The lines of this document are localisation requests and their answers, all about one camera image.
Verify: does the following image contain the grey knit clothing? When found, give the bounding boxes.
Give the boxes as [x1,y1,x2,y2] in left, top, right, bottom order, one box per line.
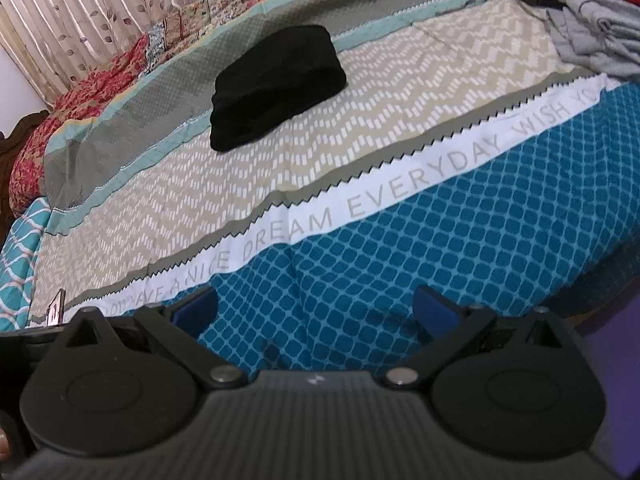
[545,0,640,80]

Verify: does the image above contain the red floral quilt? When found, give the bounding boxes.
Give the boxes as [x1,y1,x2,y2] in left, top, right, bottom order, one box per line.
[7,0,453,216]

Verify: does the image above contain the dark wooden headboard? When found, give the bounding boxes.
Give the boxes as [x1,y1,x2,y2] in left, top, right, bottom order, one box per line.
[0,109,51,233]

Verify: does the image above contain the white product label tag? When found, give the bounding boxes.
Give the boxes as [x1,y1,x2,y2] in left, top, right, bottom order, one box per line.
[44,289,67,329]

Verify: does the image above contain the beige leaf print curtain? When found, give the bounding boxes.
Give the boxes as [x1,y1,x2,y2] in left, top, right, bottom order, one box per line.
[0,0,313,103]

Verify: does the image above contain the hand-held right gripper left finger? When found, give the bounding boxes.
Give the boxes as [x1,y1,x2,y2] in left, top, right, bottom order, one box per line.
[60,287,248,389]

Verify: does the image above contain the black pants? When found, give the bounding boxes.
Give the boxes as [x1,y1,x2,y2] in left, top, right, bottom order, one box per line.
[209,24,348,152]

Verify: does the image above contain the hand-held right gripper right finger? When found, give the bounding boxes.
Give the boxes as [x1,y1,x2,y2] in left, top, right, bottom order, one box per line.
[382,285,582,389]

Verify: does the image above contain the teal patterned pillow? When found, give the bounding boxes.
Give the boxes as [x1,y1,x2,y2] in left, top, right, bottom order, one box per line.
[0,196,55,333]

